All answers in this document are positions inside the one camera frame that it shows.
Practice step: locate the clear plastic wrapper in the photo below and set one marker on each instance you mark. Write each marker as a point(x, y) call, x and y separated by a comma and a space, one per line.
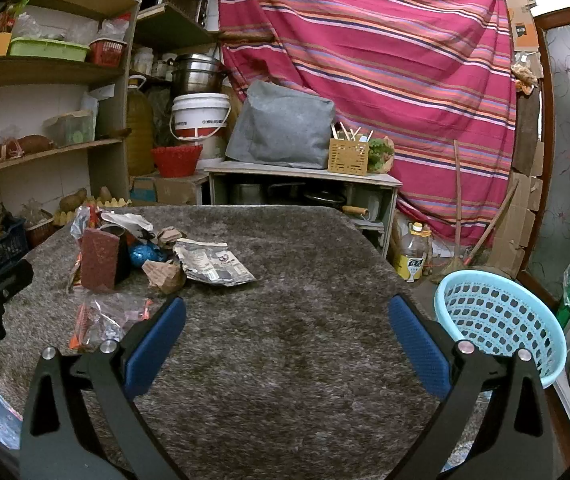
point(101, 316)

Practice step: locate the steel stock pot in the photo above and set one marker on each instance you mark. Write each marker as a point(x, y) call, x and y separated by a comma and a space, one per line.
point(197, 73)

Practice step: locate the white side table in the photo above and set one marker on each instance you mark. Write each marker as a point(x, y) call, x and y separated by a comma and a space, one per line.
point(368, 202)

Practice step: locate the grey shaggy table rug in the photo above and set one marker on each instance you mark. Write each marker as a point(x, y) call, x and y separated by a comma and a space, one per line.
point(294, 376)

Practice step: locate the wooden framed door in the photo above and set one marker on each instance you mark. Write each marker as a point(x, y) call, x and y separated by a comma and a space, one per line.
point(548, 253)

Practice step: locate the white plastic bucket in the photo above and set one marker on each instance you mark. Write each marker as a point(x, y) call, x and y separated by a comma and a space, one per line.
point(199, 115)

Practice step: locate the straw broom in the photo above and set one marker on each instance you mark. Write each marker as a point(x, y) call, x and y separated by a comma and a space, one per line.
point(456, 263)

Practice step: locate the green leafy vegetable bag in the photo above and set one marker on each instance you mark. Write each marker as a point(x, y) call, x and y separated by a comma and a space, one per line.
point(381, 155)

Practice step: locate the yellow egg tray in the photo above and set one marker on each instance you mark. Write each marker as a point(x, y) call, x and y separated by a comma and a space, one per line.
point(69, 206)

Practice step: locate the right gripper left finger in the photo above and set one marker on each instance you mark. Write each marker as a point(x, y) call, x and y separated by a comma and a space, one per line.
point(58, 439)

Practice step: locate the dark red snack packet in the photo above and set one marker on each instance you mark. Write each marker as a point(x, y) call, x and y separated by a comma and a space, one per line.
point(99, 260)

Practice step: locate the red plastic basin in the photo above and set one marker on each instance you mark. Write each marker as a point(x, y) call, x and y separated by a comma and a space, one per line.
point(177, 161)

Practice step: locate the amber oil jug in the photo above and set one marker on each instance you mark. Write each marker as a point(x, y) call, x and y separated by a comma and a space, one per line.
point(140, 121)

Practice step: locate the small red basket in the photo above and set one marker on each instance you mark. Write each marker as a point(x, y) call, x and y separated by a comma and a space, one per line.
point(106, 52)

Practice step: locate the brown paper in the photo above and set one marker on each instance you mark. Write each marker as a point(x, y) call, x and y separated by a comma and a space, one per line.
point(164, 277)

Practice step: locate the wooden shelf unit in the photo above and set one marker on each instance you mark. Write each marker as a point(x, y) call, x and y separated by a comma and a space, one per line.
point(161, 27)

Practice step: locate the green plastic tray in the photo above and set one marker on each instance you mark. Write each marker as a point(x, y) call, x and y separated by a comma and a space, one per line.
point(47, 48)

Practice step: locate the red striped hanging cloth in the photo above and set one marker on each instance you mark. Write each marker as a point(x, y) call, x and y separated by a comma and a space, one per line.
point(421, 72)

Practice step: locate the yellow label oil bottle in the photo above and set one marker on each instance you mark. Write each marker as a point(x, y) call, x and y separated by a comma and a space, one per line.
point(413, 251)

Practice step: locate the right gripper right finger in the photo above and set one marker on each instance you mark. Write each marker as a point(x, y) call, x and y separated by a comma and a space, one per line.
point(515, 439)

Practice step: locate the blue foil ball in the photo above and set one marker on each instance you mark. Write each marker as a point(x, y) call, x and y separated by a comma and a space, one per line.
point(141, 253)

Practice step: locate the light blue plastic basket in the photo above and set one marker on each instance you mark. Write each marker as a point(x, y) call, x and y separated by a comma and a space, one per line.
point(500, 317)

